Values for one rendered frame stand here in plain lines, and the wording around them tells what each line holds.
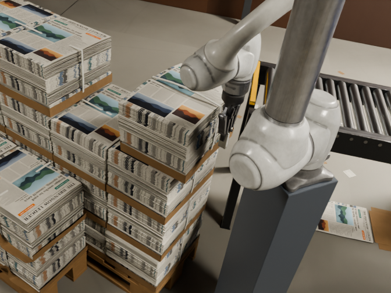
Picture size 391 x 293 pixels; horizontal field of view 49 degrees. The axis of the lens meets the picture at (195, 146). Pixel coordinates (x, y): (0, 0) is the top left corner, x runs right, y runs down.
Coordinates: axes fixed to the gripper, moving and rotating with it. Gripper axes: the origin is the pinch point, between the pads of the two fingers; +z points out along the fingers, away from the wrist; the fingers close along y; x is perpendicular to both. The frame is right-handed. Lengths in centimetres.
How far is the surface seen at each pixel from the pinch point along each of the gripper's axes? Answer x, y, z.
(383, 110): 43, -96, 16
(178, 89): -21.2, -0.9, -10.7
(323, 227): 41, -83, 95
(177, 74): -28.1, -10.5, -10.3
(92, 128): -50, 12, 13
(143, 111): -23.2, 16.8, -9.6
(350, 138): 36, -62, 18
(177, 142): -8.9, 17.2, -4.2
